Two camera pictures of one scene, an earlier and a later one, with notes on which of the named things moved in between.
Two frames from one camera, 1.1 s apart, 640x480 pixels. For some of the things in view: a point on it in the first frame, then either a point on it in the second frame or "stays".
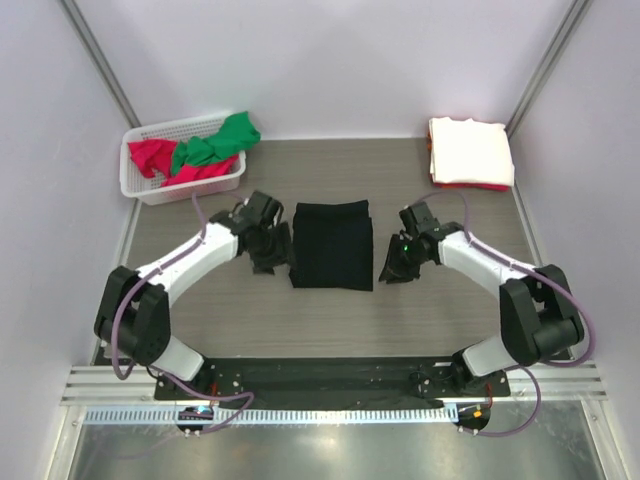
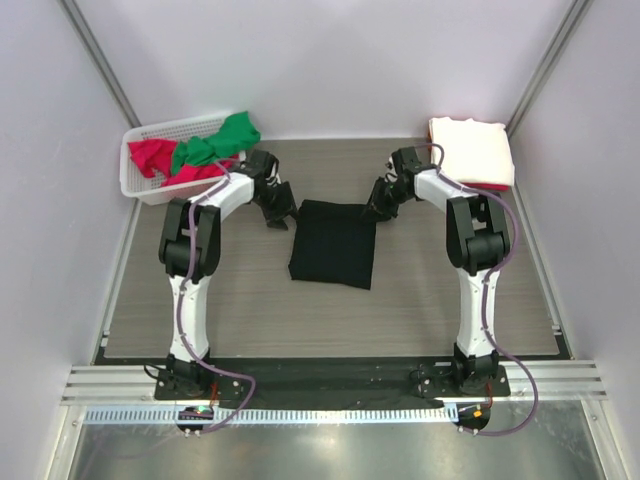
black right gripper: (394, 270) -> (380, 211)
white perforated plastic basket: (150, 189) stays
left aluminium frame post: (101, 62) stays
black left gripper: (283, 253) -> (276, 219)
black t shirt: (332, 247) stays
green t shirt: (236, 137) stays
